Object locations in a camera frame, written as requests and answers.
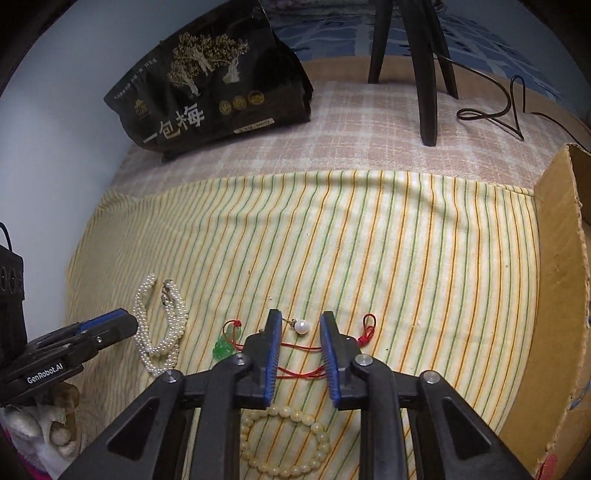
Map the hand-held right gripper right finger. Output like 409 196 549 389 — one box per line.
320 311 533 480

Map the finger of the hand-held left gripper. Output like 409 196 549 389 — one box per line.
28 308 133 350
44 316 140 366

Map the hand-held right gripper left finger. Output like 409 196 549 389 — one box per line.
58 308 283 480

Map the white pearl necklace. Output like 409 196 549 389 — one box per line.
133 273 190 377

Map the green pendant red cord necklace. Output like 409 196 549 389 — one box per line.
211 313 377 381

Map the person's left hand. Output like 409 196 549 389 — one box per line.
2 382 82 476

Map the yellow striped cloth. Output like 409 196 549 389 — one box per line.
65 168 543 480

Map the beige checked blanket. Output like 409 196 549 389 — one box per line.
108 58 587 204

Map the cardboard box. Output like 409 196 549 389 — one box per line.
499 143 591 480

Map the black snack bag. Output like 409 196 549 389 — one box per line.
104 0 315 164

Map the black tripod stand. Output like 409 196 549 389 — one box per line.
367 0 460 147

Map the cream bead bracelet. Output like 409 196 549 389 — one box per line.
239 404 331 478

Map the black cable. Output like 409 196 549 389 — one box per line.
431 48 591 153

